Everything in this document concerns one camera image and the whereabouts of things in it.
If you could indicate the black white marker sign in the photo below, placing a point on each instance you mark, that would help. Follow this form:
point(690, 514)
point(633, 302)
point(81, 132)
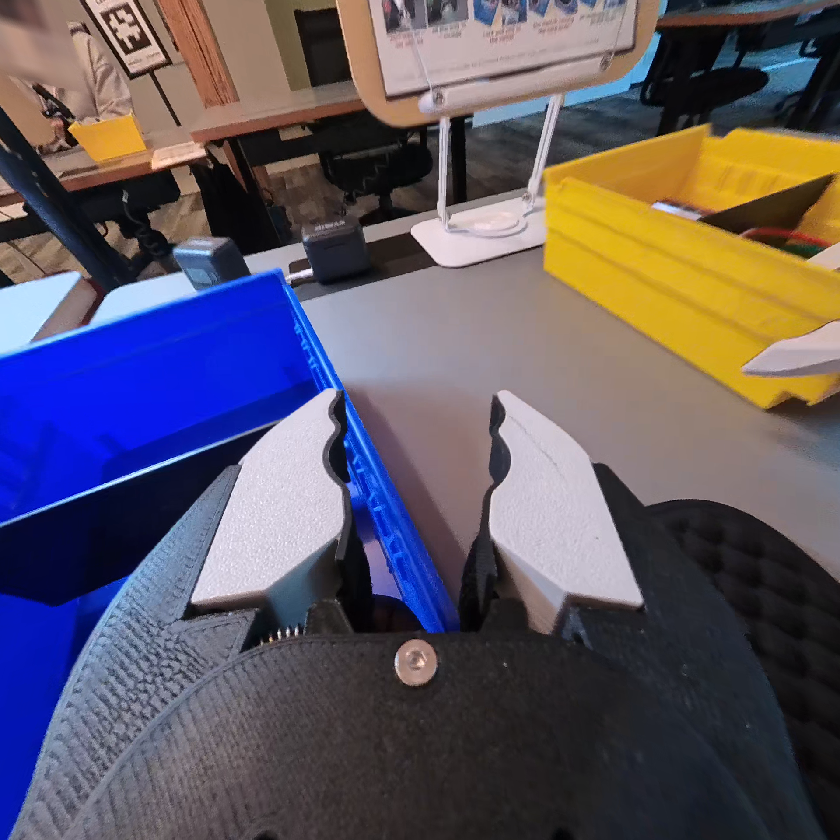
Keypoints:
point(131, 33)

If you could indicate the black bin divider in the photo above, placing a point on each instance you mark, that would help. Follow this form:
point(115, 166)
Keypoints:
point(768, 207)

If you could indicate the small yellow bin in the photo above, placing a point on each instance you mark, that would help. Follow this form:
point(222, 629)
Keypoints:
point(108, 139)

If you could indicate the black quilted wrist pad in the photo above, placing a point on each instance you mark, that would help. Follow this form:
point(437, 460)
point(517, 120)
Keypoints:
point(774, 590)

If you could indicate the black office chair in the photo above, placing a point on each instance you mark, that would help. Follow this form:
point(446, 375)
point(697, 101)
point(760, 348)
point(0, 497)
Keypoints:
point(374, 164)
point(715, 85)

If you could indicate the wooden table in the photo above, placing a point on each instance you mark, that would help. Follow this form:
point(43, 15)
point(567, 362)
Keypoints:
point(741, 12)
point(295, 108)
point(98, 167)

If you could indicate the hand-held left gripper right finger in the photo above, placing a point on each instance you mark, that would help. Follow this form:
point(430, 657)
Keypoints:
point(558, 525)

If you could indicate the grey desk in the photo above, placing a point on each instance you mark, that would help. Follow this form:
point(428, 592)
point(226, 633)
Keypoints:
point(492, 328)

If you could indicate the yellow plastic bin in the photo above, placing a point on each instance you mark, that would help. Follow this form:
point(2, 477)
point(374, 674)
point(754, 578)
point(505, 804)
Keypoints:
point(656, 275)

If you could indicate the light grey table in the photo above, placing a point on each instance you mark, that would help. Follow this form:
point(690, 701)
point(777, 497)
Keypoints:
point(33, 308)

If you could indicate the wooden pillar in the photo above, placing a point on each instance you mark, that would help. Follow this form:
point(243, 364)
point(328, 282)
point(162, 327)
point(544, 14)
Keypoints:
point(197, 52)

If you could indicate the red ethernet splitter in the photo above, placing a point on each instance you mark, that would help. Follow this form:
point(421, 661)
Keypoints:
point(682, 208)

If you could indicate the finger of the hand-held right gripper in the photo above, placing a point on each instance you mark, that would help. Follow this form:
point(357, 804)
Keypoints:
point(794, 358)
point(827, 258)

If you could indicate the blue plastic bin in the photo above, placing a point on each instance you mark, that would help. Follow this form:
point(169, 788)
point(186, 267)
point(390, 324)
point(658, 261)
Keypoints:
point(164, 354)

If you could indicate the instruction poster board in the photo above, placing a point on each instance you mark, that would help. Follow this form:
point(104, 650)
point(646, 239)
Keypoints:
point(512, 65)

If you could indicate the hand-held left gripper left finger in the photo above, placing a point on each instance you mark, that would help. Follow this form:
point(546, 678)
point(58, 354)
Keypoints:
point(275, 518)

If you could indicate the black slanted pole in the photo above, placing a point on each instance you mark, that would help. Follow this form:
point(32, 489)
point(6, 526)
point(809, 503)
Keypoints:
point(59, 203)

